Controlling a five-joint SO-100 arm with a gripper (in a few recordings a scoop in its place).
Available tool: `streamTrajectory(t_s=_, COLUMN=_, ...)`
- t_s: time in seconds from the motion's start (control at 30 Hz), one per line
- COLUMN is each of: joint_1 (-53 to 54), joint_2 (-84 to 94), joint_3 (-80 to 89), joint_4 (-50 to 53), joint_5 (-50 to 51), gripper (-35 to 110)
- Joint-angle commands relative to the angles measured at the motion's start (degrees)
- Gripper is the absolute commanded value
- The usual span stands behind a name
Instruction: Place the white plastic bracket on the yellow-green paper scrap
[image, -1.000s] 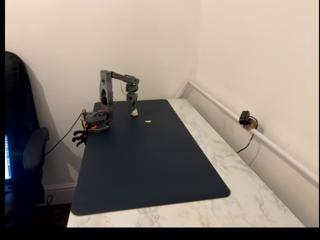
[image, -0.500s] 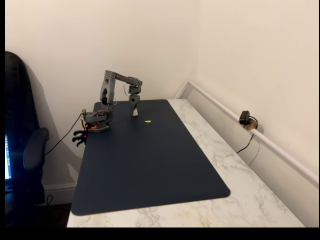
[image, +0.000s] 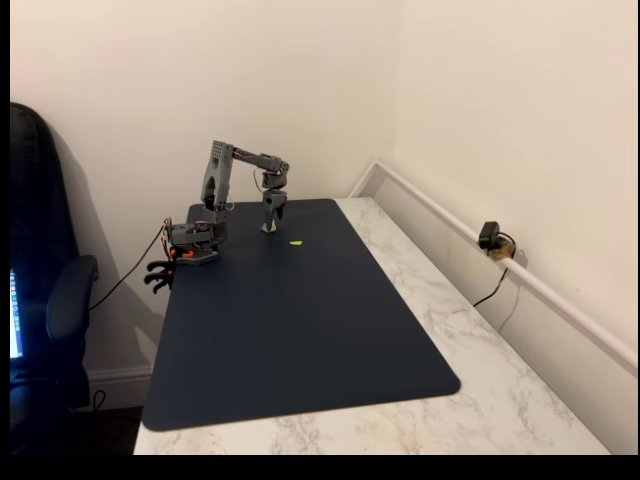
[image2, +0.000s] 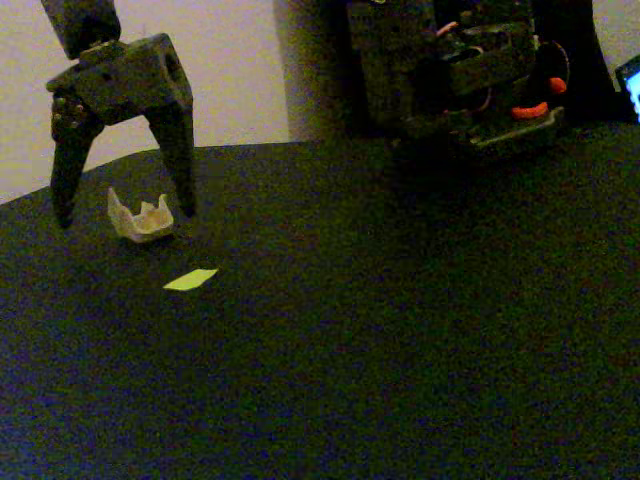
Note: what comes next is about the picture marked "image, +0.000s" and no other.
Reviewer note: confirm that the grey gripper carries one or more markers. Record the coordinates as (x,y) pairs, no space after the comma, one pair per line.
(273,201)

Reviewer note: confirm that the white plastic object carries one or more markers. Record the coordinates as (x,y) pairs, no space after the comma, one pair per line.
(273,229)

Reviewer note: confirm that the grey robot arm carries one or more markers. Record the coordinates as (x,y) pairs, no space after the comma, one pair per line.
(217,170)

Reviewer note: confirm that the dark blue desk mat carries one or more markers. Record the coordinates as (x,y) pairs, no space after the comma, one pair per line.
(300,325)

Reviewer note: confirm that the black table clamp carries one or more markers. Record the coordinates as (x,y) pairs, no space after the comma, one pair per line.
(157,282)
(160,266)

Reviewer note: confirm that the black webcam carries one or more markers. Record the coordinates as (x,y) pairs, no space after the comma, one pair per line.
(487,234)

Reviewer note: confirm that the white baseboard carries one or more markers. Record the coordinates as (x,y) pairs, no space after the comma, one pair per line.
(120,382)

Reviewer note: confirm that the black office chair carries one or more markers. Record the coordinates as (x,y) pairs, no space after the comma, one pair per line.
(40,225)

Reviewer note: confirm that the laptop with lit screen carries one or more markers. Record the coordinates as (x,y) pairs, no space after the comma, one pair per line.
(15,320)

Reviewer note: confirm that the tan webcam mount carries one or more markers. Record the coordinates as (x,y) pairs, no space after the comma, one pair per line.
(502,252)

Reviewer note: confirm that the white wall rail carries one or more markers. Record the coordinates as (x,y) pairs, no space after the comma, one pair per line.
(550,295)

